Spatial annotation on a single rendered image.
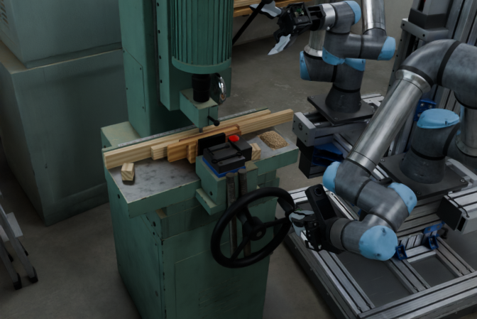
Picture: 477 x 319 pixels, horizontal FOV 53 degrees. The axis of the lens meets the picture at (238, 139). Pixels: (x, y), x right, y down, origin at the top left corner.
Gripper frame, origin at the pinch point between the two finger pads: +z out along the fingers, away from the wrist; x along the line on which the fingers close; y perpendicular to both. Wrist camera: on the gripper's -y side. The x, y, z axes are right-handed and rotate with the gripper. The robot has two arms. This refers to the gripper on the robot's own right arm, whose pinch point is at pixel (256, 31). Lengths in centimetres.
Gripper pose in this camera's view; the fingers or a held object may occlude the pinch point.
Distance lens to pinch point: 138.1
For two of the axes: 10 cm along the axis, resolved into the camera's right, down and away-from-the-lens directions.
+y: 3.9, -2.7, -8.8
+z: -8.5, 2.5, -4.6
